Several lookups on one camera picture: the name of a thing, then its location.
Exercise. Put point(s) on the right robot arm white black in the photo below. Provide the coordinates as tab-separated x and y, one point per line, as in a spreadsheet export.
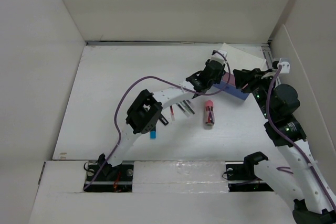
305	191

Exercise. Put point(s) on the black gold pen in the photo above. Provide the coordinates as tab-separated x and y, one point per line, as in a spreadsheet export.
185	107

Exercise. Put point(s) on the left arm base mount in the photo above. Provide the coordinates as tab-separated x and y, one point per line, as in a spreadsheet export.
119	180

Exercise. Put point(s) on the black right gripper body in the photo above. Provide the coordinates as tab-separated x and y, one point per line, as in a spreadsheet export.
256	81

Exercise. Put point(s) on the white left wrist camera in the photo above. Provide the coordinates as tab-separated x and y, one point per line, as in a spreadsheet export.
219	56

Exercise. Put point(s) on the green gel pen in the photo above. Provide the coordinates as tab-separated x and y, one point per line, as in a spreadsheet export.
183	110

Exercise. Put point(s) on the purple gel pen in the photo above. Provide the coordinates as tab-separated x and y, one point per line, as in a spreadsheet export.
190	106

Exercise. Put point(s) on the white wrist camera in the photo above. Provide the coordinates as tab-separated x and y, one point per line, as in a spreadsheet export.
219	56
284	63

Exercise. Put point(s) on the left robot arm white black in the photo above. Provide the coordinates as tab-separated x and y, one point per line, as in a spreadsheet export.
143	114

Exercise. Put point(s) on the marker tube with pink cap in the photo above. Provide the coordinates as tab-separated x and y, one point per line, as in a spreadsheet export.
209	117

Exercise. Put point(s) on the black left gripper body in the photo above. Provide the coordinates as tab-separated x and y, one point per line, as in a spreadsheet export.
214	81

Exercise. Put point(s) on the red gel pen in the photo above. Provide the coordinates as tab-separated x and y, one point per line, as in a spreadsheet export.
172	113

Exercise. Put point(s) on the white drawer organizer box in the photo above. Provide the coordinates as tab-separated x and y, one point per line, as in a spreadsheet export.
237	59

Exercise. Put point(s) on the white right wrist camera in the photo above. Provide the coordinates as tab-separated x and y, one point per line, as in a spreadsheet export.
284	63

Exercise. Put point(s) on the blue highlighter marker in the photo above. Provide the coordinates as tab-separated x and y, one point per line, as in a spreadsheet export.
153	134

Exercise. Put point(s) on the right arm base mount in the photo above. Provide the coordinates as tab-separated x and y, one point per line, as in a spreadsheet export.
241	176

